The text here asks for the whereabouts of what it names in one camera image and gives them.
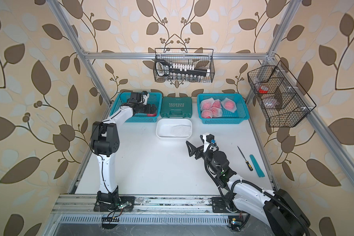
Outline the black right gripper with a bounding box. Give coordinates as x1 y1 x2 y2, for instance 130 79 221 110
188 140 219 175

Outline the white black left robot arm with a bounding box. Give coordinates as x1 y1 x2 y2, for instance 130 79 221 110
89 91 157 210

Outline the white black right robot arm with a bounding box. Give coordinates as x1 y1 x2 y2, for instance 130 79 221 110
186 140 310 236

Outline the teal left plastic basket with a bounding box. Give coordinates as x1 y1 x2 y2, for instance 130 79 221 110
106 92 162 125

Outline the teal plastic basket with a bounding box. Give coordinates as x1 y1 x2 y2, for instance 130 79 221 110
197 93 250 124
106 92 162 125

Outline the green plastic tool case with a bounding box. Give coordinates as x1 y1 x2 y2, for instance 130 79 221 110
160 97 192 118

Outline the white plastic tray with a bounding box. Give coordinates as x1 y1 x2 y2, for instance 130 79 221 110
156 118 193 141

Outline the netted apple front middle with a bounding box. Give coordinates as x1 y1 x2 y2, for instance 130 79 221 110
210 107 223 118

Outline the black white tool in basket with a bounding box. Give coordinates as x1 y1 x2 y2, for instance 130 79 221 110
154 60 211 77

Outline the netted apple back middle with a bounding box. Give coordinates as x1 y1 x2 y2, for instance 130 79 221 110
212 99 222 109

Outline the black yellow screwdriver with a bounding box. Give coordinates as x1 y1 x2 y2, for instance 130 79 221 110
237 146 253 171

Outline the teal right plastic basket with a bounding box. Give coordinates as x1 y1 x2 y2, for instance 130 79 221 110
197 93 250 124

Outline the teal flat tool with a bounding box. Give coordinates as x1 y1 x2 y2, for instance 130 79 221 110
250 154 265 178

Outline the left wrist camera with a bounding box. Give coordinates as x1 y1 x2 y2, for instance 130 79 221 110
141 91 149 105

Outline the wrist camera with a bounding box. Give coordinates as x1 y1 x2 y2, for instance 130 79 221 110
201 133 216 152
141 91 149 105

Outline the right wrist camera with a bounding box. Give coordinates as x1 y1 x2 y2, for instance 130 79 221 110
201 133 216 152

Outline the black wire basket back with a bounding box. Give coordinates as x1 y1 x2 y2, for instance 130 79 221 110
153 47 215 84

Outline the black wire basket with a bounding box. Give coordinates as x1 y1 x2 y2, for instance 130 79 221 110
247 61 317 128
153 47 215 84

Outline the red object in wire basket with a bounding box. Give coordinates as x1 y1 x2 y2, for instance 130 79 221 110
258 86 269 94

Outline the black wire basket right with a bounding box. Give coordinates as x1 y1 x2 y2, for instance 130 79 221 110
247 61 317 128

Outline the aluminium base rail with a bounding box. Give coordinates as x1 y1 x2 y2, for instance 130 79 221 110
52 194 213 214

